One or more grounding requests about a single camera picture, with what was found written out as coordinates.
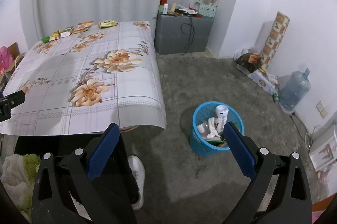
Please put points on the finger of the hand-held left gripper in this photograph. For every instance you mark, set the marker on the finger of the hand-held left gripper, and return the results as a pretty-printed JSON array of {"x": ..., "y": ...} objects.
[{"x": 14, "y": 99}]

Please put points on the cardboard box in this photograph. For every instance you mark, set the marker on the cardboard box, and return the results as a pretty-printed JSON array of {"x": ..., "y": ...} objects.
[{"x": 15, "y": 49}]

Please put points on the blue plastic wastebasket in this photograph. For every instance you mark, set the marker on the blue plastic wastebasket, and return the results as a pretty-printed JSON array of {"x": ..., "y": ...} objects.
[{"x": 200, "y": 146}]

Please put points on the grey cabinet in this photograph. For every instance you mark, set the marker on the grey cabinet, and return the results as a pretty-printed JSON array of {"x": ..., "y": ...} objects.
[{"x": 173, "y": 37}]

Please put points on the fluffy white green rug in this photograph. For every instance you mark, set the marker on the fluffy white green rug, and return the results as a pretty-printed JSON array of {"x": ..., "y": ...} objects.
[{"x": 15, "y": 174}]

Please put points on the person's leg in black pants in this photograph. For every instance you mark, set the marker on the person's leg in black pants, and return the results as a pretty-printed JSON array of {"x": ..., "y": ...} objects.
[{"x": 113, "y": 187}]

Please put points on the black snack bag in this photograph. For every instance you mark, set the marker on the black snack bag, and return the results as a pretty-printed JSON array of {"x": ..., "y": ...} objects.
[{"x": 248, "y": 60}]

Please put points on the small white bottle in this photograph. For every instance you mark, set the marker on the small white bottle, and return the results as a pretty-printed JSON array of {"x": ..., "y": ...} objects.
[{"x": 165, "y": 8}]

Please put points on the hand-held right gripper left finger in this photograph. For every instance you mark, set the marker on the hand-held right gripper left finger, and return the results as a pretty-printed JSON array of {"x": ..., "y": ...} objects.
[{"x": 102, "y": 150}]

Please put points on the patterned paper roll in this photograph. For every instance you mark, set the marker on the patterned paper roll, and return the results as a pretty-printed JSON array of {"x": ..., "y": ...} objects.
[{"x": 275, "y": 39}]

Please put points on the pink plastic bag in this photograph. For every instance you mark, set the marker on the pink plastic bag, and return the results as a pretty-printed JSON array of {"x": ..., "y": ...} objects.
[{"x": 6, "y": 59}]

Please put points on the white printed carton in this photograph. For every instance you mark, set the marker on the white printed carton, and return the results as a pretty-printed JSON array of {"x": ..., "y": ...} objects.
[{"x": 325, "y": 150}]

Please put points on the small orange packet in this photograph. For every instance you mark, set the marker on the small orange packet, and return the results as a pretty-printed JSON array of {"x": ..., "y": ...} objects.
[{"x": 83, "y": 27}]

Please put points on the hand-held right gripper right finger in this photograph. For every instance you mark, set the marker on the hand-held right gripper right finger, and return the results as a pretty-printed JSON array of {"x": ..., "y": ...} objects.
[{"x": 239, "y": 150}]

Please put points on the small yellow packet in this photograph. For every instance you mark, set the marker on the small yellow packet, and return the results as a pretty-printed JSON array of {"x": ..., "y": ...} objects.
[{"x": 54, "y": 35}]

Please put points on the green perforated box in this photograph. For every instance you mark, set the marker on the green perforated box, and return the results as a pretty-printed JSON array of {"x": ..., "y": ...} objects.
[{"x": 208, "y": 11}]

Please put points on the blue water jug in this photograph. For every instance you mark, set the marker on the blue water jug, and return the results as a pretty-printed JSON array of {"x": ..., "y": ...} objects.
[{"x": 295, "y": 89}]

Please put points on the white plastic bag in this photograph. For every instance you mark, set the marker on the white plastic bag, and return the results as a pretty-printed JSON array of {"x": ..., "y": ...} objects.
[{"x": 195, "y": 1}]

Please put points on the floral tablecloth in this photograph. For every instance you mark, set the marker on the floral tablecloth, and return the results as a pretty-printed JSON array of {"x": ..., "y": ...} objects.
[{"x": 65, "y": 113}]

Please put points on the small green packet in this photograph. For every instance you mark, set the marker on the small green packet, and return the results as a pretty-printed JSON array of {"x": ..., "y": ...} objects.
[{"x": 46, "y": 39}]

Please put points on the pink print plastic wrapper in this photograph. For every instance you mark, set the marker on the pink print plastic wrapper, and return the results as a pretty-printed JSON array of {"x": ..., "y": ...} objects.
[{"x": 210, "y": 138}]

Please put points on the white red cap drink bottle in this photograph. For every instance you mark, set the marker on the white red cap drink bottle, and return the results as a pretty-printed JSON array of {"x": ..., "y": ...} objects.
[{"x": 220, "y": 113}]

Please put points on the beige wall socket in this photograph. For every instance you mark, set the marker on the beige wall socket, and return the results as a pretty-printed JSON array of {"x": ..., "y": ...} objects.
[{"x": 321, "y": 109}]

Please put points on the brown white packet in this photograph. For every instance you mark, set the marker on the brown white packet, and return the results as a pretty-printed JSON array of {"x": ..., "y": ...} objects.
[{"x": 67, "y": 32}]

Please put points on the white shoe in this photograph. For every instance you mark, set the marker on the white shoe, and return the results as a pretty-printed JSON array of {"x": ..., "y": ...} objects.
[{"x": 138, "y": 179}]

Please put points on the yellow green packet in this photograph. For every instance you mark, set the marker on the yellow green packet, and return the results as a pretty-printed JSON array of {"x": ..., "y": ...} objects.
[{"x": 107, "y": 23}]

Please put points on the green can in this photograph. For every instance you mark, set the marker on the green can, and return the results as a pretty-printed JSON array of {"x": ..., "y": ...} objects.
[{"x": 275, "y": 97}]

